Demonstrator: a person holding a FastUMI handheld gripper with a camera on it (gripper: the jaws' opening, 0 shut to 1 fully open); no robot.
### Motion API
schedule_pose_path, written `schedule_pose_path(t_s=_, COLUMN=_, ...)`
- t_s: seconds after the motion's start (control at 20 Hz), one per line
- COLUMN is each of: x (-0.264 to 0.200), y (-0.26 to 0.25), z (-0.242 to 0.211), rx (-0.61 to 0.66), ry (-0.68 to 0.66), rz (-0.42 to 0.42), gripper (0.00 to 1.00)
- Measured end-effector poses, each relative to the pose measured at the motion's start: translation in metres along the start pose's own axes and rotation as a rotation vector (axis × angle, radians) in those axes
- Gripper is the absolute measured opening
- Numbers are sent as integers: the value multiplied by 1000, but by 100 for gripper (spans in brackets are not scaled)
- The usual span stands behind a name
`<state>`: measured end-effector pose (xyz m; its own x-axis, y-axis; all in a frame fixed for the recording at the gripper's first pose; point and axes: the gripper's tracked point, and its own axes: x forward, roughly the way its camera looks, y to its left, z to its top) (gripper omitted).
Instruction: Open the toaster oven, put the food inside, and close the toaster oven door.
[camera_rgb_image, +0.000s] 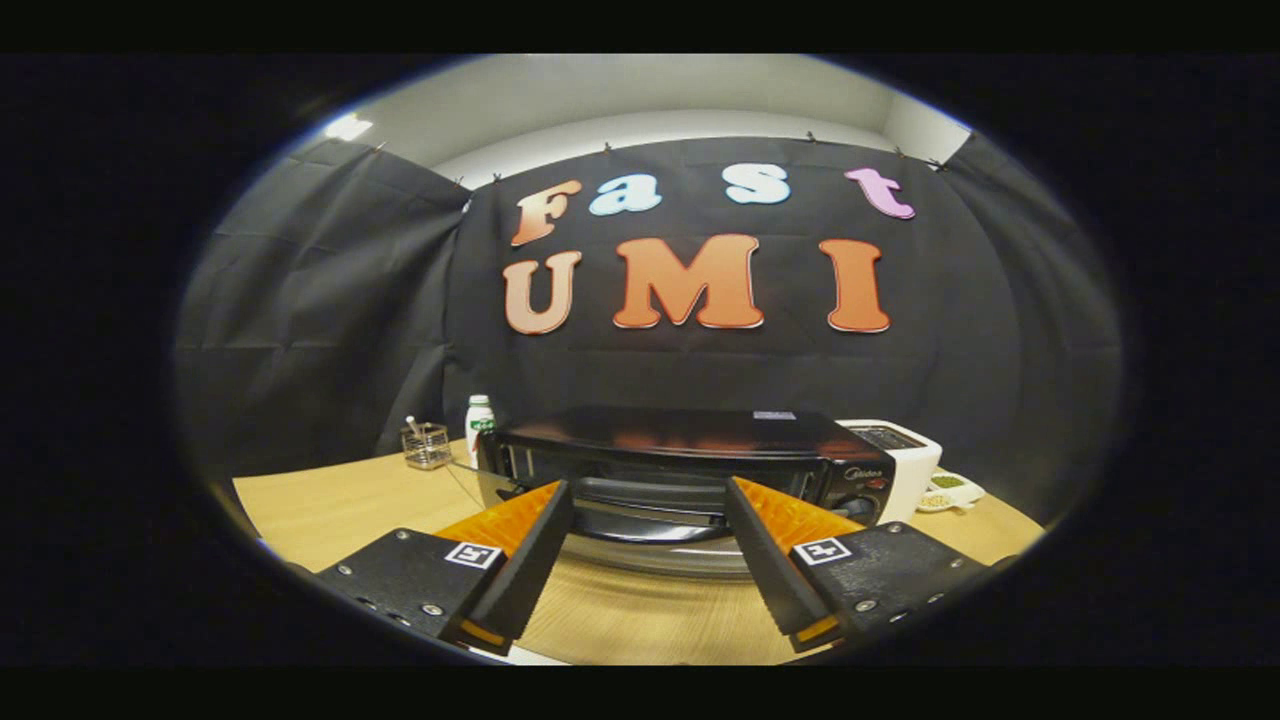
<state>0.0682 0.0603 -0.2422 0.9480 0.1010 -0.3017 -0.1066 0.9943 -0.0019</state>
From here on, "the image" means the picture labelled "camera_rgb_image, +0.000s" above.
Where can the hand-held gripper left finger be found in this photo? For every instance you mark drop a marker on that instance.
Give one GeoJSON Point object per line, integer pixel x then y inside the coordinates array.
{"type": "Point", "coordinates": [530, 570]}

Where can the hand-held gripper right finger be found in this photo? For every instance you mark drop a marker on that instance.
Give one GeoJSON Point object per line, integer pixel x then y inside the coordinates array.
{"type": "Point", "coordinates": [765, 565]}

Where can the black toaster oven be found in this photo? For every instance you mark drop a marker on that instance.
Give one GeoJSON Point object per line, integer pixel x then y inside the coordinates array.
{"type": "Point", "coordinates": [680, 435]}

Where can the white bread toaster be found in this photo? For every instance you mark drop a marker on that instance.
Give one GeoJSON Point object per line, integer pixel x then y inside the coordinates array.
{"type": "Point", "coordinates": [915, 470]}

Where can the white plate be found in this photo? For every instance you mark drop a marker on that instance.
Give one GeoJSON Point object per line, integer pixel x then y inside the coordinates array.
{"type": "Point", "coordinates": [530, 657]}

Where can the white bottle green label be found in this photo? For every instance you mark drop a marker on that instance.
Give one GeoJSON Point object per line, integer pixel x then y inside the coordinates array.
{"type": "Point", "coordinates": [480, 435]}

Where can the white sectioned dish with beans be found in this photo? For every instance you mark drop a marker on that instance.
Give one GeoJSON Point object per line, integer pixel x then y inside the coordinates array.
{"type": "Point", "coordinates": [955, 492]}

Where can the small ceiling light panel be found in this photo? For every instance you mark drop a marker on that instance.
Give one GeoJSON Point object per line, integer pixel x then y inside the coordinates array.
{"type": "Point", "coordinates": [348, 127]}

